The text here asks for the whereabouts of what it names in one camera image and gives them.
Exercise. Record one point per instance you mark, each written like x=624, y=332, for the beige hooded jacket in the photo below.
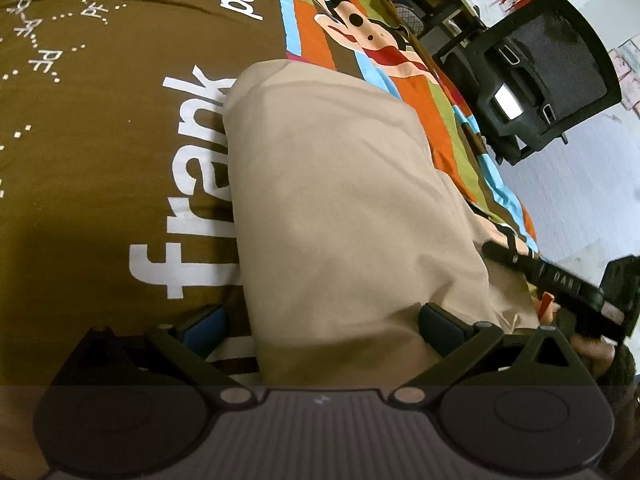
x=325, y=210

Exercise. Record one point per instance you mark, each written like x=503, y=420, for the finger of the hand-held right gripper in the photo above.
x=540, y=272

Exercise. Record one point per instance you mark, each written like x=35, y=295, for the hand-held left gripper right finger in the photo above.
x=442, y=330

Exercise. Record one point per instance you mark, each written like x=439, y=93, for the colourful printed blanket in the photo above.
x=100, y=160

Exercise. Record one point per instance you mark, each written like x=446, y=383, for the person's right forearm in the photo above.
x=617, y=375

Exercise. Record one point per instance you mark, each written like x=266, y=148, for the dark desk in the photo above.
x=445, y=5

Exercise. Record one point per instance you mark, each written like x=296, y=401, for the person's right hand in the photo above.
x=590, y=347

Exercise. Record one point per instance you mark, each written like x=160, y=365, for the checked patterned bag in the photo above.
x=410, y=16

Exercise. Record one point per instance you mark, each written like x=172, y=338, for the pale wall pictures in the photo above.
x=627, y=70

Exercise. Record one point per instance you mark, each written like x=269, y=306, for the black mesh office chair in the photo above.
x=540, y=75

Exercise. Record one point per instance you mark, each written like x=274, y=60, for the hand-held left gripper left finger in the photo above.
x=205, y=330

